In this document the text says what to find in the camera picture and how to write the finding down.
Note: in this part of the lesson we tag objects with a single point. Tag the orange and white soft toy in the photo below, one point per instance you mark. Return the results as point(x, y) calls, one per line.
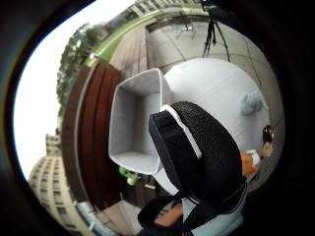
point(248, 163)

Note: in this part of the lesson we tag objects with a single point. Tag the brown-headed doll toy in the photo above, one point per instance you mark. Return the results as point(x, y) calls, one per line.
point(268, 139)

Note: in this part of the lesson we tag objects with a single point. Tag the grey-blue soft toy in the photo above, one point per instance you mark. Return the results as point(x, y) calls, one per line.
point(252, 103)

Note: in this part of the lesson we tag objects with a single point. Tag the grey felt storage box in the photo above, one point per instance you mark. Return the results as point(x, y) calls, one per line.
point(131, 131)

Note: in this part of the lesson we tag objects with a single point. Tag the green soft toy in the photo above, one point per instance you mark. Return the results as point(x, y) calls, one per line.
point(128, 175)

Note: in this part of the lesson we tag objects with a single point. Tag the brown wooden bench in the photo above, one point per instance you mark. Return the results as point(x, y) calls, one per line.
point(95, 137)

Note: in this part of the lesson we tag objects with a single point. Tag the beige multi-storey building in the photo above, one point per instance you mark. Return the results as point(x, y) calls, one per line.
point(52, 190)

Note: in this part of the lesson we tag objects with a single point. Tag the green trees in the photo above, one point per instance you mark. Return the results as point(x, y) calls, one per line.
point(74, 62)

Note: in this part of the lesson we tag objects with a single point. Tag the black camera tripod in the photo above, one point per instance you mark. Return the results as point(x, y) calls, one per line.
point(211, 31)

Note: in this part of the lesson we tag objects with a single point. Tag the metal frame chair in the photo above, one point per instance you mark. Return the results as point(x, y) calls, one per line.
point(187, 28)

